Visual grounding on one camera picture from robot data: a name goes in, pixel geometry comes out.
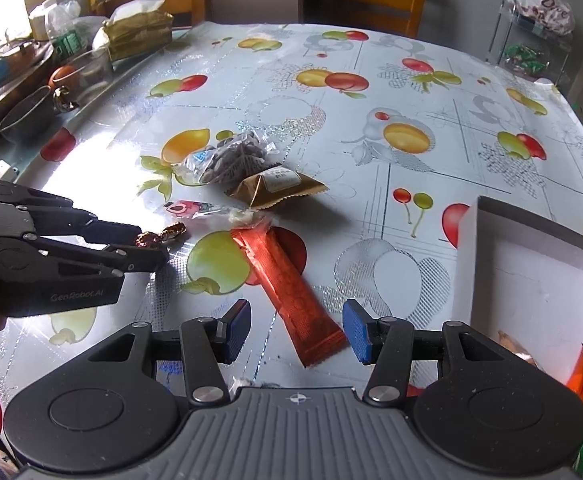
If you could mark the brown foil-wrapped candy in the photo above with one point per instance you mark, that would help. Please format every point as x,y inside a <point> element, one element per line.
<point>164,235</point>

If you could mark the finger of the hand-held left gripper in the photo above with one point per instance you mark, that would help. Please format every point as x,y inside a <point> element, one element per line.
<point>101,230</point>
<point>121,260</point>

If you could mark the white cardboard box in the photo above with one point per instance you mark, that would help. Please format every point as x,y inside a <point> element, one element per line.
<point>526,280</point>

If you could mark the white plastic bag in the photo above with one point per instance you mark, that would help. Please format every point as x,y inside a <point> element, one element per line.
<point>546,7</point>

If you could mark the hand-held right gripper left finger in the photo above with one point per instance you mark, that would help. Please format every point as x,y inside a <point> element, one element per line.
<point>239,330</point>

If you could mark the green wrapped candies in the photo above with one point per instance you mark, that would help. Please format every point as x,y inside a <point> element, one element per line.
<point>524,57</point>

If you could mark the green tissue pack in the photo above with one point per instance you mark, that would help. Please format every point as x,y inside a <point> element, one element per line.
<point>136,30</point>

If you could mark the metal trolley rack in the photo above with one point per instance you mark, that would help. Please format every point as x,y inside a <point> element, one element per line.
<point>531,40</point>

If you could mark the brown snack packet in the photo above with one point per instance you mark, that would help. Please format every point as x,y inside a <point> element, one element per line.
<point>276,185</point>

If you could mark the clear sunflower seed packet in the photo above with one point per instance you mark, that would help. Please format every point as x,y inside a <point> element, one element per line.
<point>231,160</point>

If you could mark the clear small snack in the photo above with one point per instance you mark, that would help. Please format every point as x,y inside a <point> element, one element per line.
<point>514,347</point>

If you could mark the orange fruit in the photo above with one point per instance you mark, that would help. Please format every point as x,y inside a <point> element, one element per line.
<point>63,76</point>

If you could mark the fruit print tablecloth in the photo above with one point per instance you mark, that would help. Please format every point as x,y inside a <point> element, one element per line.
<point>321,125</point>

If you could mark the plastic bottle with green label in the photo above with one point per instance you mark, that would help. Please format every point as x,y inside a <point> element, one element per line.
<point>68,35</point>

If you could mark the long orange-red foil packet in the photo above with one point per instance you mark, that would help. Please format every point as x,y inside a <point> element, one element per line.
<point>291,295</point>

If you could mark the clear candy packet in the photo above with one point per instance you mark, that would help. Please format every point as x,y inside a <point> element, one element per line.
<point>186,208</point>

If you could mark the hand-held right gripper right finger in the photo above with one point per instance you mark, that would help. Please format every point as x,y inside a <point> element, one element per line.
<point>359,332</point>

